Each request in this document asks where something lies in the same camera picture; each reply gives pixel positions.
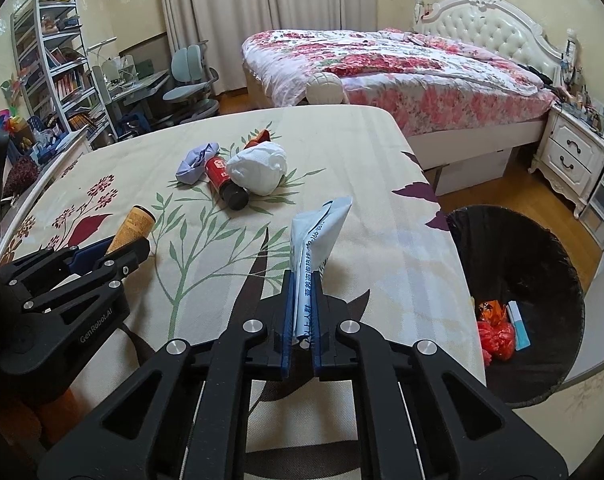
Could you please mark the pink floral quilt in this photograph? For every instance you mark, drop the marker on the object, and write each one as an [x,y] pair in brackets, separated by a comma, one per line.
[427,83]

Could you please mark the white box under bed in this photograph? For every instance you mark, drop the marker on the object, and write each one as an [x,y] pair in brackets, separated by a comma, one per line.
[471,172]

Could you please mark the white paper ball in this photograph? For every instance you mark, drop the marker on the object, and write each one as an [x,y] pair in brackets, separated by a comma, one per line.
[259,169]

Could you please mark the study desk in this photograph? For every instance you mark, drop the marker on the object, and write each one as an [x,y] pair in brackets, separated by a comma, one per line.
[121,90]

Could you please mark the red plastic bag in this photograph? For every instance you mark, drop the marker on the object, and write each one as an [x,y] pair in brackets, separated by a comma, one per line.
[497,341]

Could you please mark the grey-blue desk chair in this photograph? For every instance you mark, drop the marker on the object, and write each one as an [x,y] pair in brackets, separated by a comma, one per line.
[191,99]

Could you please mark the white bed with headboard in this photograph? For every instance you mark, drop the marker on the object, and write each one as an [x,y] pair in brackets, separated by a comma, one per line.
[495,25]

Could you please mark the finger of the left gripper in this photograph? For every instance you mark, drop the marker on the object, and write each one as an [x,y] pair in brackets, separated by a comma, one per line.
[42,280]
[85,260]

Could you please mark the teal toothpaste tube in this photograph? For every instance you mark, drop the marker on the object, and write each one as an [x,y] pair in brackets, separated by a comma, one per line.
[521,338]

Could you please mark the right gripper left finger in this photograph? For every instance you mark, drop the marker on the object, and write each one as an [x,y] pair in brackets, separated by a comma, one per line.
[183,414]

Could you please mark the yellow-brown tube black cap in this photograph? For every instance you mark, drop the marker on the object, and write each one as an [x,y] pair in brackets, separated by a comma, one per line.
[138,223]

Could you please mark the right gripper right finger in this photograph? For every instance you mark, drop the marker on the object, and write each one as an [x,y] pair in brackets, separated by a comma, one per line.
[419,413]

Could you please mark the beige curtains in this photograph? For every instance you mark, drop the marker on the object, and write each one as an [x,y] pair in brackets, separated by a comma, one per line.
[224,25]

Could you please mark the white nightstand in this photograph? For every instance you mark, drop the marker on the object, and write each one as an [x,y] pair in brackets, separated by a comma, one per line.
[570,156]

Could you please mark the red can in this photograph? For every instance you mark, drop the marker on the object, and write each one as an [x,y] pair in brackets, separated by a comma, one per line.
[233,195]

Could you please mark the lavender cloth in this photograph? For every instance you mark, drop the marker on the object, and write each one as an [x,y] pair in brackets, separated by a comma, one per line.
[192,167]

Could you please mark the white plastic mailer bag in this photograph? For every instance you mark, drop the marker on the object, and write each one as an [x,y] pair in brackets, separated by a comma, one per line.
[313,235]

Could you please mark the floral cream tablecloth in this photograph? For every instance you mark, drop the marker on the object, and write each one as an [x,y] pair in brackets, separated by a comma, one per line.
[394,263]

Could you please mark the black trash bin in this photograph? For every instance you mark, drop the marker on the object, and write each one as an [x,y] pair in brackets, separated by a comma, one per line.
[507,256]

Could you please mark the white bookshelf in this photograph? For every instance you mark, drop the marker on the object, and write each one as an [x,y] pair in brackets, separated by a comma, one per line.
[57,82]

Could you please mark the orange paper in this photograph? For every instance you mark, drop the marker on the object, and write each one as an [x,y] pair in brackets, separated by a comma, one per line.
[261,137]

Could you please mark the orange wrapper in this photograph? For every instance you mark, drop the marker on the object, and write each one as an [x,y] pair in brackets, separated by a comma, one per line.
[491,312]

